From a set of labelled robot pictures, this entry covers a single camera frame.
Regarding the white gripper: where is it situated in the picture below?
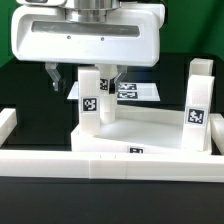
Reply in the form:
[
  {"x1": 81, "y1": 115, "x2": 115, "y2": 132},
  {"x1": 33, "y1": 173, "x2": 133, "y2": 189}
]
[{"x1": 11, "y1": 2, "x2": 165, "y2": 94}]

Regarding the white desk top tray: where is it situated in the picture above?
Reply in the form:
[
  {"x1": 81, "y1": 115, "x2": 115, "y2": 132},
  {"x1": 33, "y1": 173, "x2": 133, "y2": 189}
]
[{"x1": 71, "y1": 105, "x2": 212, "y2": 155}]

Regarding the white marker base sheet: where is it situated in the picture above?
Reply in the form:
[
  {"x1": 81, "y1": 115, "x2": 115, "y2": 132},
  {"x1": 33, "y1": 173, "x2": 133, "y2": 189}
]
[{"x1": 67, "y1": 82, "x2": 160, "y2": 102}]

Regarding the white U-shaped obstacle frame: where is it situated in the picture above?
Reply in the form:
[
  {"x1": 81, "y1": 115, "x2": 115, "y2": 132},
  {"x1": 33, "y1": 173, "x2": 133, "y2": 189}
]
[{"x1": 0, "y1": 108, "x2": 224, "y2": 182}]

